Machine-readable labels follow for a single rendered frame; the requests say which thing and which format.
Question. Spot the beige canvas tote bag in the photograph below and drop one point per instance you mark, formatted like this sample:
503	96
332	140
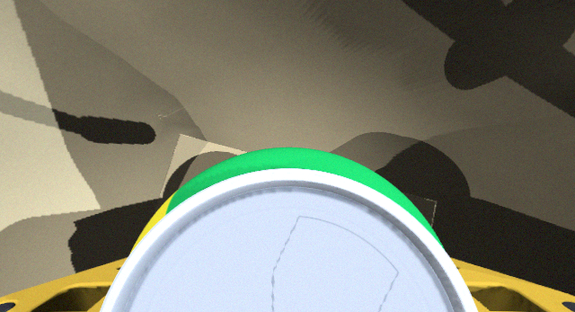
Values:
469	103

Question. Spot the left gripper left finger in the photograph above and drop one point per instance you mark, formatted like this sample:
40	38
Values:
83	291

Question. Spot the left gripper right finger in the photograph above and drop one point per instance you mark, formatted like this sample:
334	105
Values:
497	292

